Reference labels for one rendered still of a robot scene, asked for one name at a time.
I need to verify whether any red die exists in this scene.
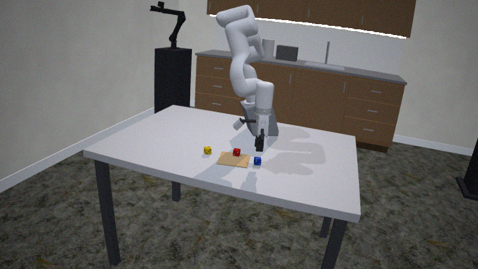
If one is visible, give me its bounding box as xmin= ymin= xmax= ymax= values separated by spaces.
xmin=233 ymin=148 xmax=241 ymax=157

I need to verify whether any tan flat mat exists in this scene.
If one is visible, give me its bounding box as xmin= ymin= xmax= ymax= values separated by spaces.
xmin=217 ymin=151 xmax=250 ymax=168

